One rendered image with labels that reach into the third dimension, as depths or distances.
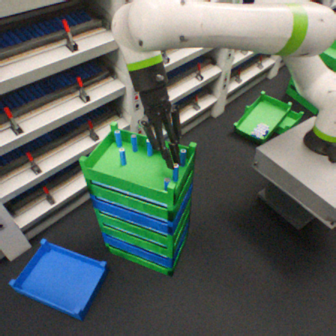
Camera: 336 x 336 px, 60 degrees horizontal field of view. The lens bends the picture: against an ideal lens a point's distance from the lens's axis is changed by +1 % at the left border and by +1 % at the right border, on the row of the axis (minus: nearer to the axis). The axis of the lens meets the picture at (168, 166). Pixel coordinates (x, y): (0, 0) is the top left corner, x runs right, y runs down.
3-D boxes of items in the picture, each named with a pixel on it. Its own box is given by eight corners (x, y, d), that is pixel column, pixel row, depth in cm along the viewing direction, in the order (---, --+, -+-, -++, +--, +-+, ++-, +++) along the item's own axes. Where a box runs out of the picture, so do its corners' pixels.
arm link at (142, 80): (149, 61, 79) (120, 71, 75) (173, 58, 70) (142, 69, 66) (155, 83, 82) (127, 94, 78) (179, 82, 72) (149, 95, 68)
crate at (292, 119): (299, 122, 188) (304, 112, 182) (284, 136, 178) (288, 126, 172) (259, 104, 202) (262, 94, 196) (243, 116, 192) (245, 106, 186)
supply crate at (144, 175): (195, 160, 95) (196, 142, 89) (172, 207, 82) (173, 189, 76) (115, 139, 103) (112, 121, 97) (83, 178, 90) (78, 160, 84)
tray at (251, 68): (272, 66, 219) (282, 51, 208) (224, 98, 189) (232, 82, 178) (252, 50, 224) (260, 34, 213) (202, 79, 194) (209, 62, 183)
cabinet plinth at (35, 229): (271, 73, 233) (274, 67, 229) (6, 255, 123) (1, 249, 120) (255, 67, 240) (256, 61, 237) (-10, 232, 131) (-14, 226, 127)
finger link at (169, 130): (155, 108, 79) (159, 106, 80) (169, 142, 85) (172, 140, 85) (163, 109, 76) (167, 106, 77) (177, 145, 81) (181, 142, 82)
